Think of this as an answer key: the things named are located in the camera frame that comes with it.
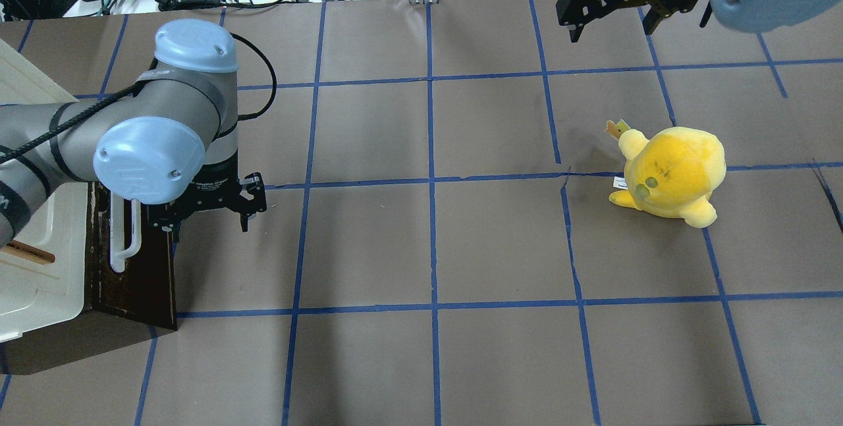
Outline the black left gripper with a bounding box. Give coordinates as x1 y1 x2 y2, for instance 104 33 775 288
147 161 267 244

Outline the cream plastic drawer cabinet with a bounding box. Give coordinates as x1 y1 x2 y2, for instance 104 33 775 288
1 42 88 344

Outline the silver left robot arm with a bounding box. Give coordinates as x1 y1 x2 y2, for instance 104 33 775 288
1 18 266 243

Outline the dark brown wooden base box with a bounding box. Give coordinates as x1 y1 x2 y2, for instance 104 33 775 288
2 184 178 375

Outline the yellow plush toy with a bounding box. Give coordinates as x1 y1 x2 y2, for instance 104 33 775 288
605 120 728 228

